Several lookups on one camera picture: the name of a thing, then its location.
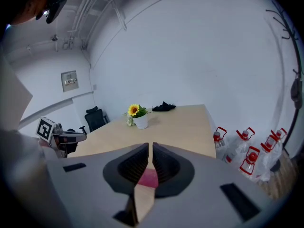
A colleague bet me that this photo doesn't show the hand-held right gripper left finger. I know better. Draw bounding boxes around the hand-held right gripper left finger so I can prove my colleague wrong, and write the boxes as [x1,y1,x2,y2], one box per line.
[47,142,150,228]

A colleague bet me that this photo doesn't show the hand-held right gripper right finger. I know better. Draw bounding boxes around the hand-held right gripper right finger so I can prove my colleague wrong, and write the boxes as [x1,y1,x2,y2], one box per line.
[139,142,274,228]

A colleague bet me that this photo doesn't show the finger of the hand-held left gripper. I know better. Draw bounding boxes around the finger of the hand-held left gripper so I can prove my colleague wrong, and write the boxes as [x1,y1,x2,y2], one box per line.
[60,131,87,143]

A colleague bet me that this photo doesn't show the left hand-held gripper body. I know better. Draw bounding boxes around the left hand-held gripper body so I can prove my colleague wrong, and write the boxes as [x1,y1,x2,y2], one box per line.
[35,116,64,152]

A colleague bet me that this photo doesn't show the pink towel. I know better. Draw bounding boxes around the pink towel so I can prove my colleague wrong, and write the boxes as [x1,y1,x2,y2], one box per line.
[137,168,159,189]

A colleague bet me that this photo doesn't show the black office chair with headrest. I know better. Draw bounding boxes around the black office chair with headrest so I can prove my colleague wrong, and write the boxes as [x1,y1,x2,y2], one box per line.
[84,105,110,133]

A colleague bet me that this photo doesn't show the person's light shirt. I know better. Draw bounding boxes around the person's light shirt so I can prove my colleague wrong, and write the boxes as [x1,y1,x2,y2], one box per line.
[0,55,72,228]

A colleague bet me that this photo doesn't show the white pot with sunflower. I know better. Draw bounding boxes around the white pot with sunflower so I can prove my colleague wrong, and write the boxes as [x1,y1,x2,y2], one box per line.
[127,104,152,130]

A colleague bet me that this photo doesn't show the black cloth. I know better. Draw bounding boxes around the black cloth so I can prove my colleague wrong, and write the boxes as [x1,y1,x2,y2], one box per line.
[152,101,177,112]

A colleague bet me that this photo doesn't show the white ceiling pipes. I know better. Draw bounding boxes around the white ceiling pipes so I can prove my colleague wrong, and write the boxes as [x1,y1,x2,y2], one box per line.
[67,0,112,52]

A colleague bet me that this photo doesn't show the person's face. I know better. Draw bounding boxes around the person's face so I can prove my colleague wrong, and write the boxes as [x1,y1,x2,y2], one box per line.
[9,0,49,25]

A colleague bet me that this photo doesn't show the black bag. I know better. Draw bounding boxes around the black bag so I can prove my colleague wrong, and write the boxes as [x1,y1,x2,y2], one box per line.
[290,78,304,109]

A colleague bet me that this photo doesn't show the black coat rack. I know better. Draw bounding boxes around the black coat rack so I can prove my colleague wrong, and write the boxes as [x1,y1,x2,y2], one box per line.
[265,8,304,173]

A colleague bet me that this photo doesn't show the red-handled water bottle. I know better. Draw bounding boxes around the red-handled water bottle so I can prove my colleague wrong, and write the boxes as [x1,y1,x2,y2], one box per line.
[225,127,256,164]
[270,127,288,143]
[213,126,228,162]
[239,146,261,176]
[260,134,278,153]

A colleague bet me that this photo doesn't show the grey wall electrical panel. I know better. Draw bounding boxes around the grey wall electrical panel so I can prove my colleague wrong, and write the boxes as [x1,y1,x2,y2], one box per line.
[60,70,80,93]

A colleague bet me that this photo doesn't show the black head-worn camera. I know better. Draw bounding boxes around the black head-worn camera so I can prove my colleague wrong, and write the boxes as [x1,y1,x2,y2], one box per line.
[35,0,68,25]

